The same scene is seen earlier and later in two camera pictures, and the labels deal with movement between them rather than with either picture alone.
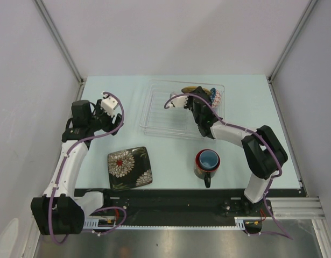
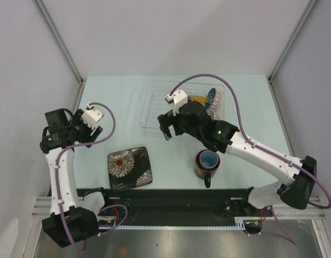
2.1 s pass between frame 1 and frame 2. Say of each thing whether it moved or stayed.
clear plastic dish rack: stayed
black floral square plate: stayed
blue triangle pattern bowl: stayed
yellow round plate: moved
